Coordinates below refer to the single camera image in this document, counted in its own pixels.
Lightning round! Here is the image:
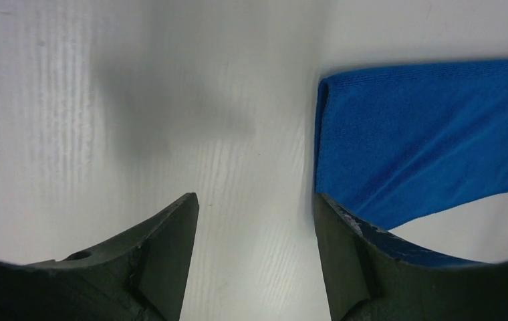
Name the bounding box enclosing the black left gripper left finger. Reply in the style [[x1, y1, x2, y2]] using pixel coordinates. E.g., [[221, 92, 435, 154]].
[[0, 193, 199, 320]]

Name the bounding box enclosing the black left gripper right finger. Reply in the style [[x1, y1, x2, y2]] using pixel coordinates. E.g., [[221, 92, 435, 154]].
[[313, 193, 508, 320]]

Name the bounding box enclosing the blue towel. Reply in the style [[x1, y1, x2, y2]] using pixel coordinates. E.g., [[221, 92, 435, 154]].
[[313, 58, 508, 268]]

